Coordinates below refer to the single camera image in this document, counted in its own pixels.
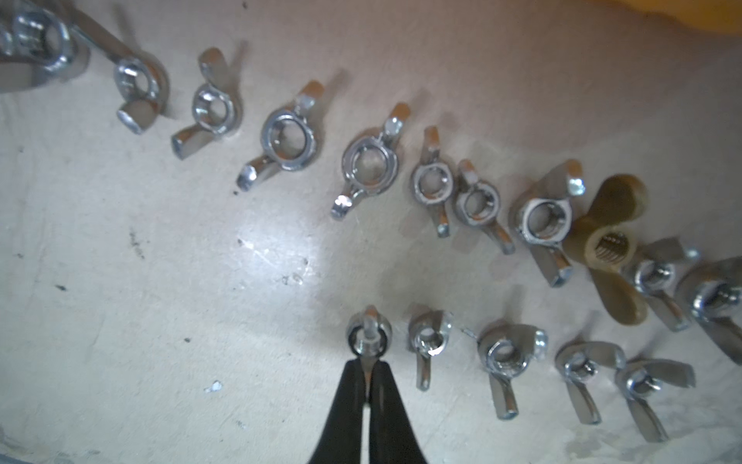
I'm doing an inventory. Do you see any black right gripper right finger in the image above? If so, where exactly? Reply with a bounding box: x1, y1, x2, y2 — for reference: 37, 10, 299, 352
368, 361, 427, 464

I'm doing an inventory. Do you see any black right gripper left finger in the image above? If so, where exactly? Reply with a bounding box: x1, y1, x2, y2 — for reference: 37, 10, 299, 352
309, 360, 366, 464

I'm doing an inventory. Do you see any steel wing nut nineteenth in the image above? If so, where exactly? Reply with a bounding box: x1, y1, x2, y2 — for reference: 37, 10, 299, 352
346, 305, 392, 358

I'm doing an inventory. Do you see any steel wing nut eighteenth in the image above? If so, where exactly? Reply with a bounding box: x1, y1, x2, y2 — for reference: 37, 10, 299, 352
408, 307, 452, 392

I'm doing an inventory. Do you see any steel wing nut seventeenth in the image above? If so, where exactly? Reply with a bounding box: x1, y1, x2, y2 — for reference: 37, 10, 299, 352
477, 324, 549, 421

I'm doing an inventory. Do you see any steel wing nut sixteenth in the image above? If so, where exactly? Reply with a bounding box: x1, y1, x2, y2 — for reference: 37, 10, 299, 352
555, 341, 626, 425

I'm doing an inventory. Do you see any steel wing nut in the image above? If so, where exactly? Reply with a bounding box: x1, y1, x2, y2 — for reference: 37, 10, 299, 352
171, 48, 243, 160
330, 102, 412, 220
71, 9, 169, 135
411, 126, 454, 238
454, 159, 515, 255
236, 80, 325, 191
1, 1, 90, 94

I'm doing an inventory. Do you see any steel wing nut fifteenth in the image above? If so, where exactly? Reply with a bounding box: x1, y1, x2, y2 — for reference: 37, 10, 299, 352
614, 359, 697, 443

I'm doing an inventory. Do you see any steel wing nut eleventh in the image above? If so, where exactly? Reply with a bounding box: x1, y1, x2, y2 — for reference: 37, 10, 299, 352
509, 160, 585, 288

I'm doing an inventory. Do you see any brass coloured wing nut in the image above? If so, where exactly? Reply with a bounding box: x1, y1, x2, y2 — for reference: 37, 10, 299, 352
562, 174, 648, 326

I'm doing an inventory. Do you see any steel wing nut thirteenth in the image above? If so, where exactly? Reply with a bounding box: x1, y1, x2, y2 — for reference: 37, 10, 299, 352
621, 236, 701, 333

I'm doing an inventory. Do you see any steel wing nut fourteenth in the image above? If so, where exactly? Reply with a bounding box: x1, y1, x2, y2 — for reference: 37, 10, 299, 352
674, 256, 741, 365

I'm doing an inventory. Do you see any yellow oval storage tray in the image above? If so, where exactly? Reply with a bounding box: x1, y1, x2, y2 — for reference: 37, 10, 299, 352
618, 0, 741, 36

